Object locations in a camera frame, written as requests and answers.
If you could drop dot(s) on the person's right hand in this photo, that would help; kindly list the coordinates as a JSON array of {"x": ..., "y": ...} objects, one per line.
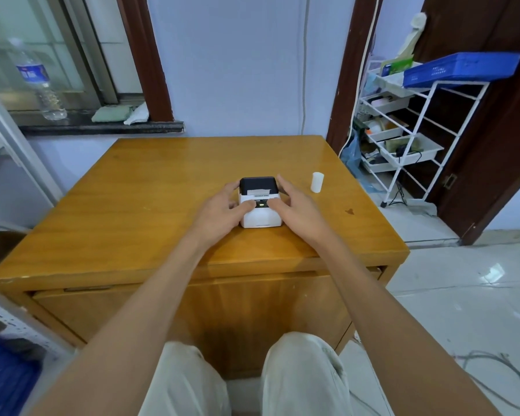
[{"x": 301, "y": 220}]

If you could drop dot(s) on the person's left hand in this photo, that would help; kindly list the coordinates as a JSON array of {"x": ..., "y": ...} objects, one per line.
[{"x": 214, "y": 220}]

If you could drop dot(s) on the person's left thumb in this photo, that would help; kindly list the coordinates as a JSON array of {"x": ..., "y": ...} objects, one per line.
[{"x": 244, "y": 206}]

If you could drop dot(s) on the person's right thumb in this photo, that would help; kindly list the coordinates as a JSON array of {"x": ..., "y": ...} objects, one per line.
[{"x": 277, "y": 204}]

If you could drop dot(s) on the white and black label printer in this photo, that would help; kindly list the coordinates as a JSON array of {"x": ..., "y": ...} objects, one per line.
[{"x": 261, "y": 219}]

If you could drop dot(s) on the person's right forearm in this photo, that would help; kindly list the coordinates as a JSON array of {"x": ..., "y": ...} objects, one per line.
[{"x": 385, "y": 324}]

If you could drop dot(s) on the person's left forearm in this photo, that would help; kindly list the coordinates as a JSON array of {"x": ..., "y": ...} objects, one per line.
[{"x": 134, "y": 324}]

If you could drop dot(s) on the white paper roll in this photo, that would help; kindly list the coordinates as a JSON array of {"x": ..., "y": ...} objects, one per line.
[{"x": 317, "y": 182}]

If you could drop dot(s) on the blue plastic bag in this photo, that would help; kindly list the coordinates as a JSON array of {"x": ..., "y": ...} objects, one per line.
[{"x": 351, "y": 155}]

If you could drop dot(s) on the wooden table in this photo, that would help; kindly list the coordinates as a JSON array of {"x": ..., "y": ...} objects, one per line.
[{"x": 134, "y": 220}]

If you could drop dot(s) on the white cloth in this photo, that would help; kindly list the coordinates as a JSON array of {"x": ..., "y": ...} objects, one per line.
[{"x": 138, "y": 116}]

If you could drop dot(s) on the green cloth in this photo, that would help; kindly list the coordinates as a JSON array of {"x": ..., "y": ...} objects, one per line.
[{"x": 110, "y": 113}]

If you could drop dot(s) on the dark stone window sill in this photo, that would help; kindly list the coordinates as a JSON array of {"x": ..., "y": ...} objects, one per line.
[{"x": 91, "y": 126}]

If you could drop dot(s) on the person's right leg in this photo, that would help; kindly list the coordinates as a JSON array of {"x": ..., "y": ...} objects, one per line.
[{"x": 303, "y": 376}]

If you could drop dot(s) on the person's leg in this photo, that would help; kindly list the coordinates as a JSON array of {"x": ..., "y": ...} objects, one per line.
[
  {"x": 182, "y": 385},
  {"x": 303, "y": 376}
]

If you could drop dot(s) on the green tissue packet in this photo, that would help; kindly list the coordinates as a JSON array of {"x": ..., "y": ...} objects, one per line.
[{"x": 396, "y": 66}]

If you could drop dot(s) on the person's left leg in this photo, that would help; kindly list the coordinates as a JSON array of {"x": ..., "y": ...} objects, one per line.
[{"x": 182, "y": 385}]

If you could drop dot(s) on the white crumpled bag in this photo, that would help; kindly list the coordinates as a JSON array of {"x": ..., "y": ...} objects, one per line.
[{"x": 412, "y": 34}]

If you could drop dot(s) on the dark brown door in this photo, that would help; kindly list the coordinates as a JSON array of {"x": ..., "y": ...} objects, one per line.
[{"x": 494, "y": 138}]

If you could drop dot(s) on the blue plastic basket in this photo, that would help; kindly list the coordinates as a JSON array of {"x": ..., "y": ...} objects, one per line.
[{"x": 459, "y": 69}]

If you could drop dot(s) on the clear plastic water bottle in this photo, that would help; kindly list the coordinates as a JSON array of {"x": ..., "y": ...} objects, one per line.
[{"x": 43, "y": 86}]

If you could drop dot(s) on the blue fabric object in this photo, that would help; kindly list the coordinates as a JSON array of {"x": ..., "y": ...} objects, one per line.
[{"x": 6, "y": 376}]

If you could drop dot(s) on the dark brown door frame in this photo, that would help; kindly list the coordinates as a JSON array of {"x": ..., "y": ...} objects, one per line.
[{"x": 351, "y": 60}]

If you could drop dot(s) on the brown wooden window frame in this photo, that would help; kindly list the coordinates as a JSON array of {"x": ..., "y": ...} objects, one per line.
[{"x": 145, "y": 56}]

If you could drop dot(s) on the grey sliding window frame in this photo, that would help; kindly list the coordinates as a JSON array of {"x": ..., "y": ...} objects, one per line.
[{"x": 89, "y": 47}]

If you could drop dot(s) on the white metal frame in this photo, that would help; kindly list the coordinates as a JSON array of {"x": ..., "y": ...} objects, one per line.
[{"x": 17, "y": 142}]

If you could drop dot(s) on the white perforated metal rail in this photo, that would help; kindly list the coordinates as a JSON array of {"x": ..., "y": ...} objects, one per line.
[{"x": 21, "y": 320}]

